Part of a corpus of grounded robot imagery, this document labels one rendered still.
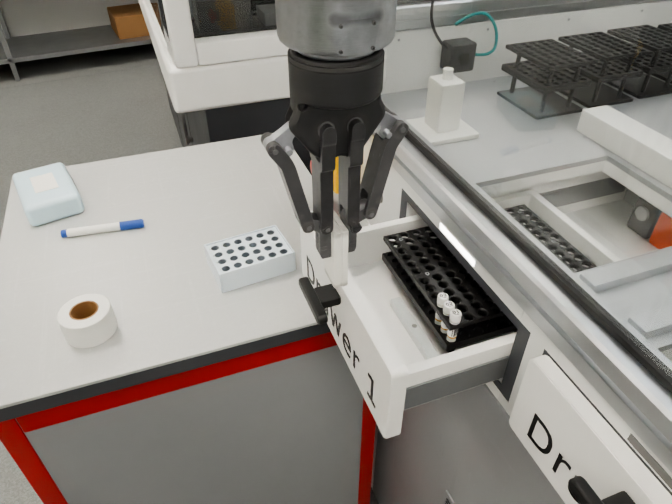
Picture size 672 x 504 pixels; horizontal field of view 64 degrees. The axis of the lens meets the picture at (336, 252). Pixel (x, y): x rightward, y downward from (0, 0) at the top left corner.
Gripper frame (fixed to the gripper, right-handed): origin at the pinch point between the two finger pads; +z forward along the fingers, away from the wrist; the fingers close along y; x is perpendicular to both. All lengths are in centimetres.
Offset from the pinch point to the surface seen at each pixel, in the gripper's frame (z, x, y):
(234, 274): 20.3, 24.2, -7.5
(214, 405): 36.8, 14.4, -14.6
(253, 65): 10, 83, 11
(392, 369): 6.5, -10.8, 1.6
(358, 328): 8.3, -3.2, 1.3
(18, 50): 84, 375, -85
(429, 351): 14.5, -4.1, 10.1
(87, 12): 74, 416, -39
